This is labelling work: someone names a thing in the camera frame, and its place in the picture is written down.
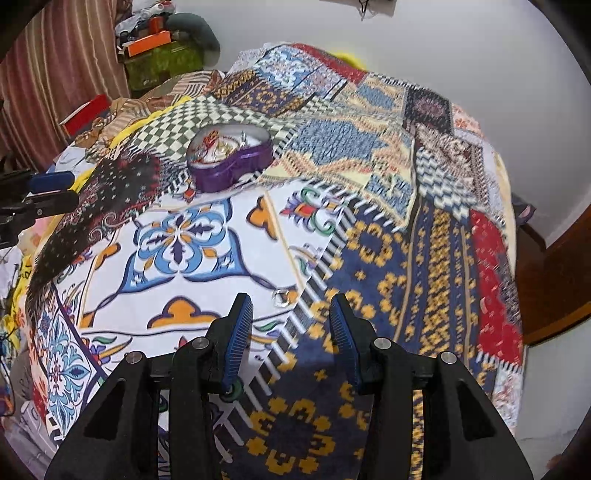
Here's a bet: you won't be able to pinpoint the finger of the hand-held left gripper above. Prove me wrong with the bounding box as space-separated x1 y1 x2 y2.
25 189 80 219
27 171 75 193

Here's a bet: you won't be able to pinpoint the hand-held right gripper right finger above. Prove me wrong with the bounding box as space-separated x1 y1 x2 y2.
329 293 546 480

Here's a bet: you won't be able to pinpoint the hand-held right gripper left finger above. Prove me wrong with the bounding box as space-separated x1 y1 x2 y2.
44 292 254 480

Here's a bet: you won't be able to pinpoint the red beaded bracelet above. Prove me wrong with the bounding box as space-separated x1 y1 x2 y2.
198 130 223 161

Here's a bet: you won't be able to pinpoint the purple heart-shaped tin box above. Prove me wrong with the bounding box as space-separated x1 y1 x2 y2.
186 123 274 193

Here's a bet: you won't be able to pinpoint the small silver jewelry pieces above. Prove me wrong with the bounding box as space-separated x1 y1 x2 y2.
222 133 253 156

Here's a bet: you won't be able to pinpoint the red and white box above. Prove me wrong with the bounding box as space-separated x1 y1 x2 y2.
60 94 112 137

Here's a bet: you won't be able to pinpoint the patchwork printed blanket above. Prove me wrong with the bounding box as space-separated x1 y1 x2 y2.
25 41 528 480

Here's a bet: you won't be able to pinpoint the orange striped bedsheet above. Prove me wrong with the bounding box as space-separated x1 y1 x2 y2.
73 69 223 149

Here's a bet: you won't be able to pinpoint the striped brown curtain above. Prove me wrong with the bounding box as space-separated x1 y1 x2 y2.
0 0 136 177

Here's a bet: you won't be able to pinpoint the cartoon printed cloth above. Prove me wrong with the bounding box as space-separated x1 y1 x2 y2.
0 249 40 418

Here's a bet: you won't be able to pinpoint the green cloth-covered cabinet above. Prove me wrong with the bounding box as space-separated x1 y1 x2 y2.
123 41 207 92

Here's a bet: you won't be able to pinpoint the orange box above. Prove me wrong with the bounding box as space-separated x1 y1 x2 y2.
124 30 172 59

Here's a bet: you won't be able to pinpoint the pile of household clutter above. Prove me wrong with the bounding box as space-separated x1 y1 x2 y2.
113 0 179 43

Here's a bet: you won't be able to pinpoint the dark green cushion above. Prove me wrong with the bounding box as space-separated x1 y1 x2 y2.
167 12 222 52

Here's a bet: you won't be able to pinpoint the yellow object behind bed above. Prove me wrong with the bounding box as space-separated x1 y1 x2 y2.
334 50 369 71

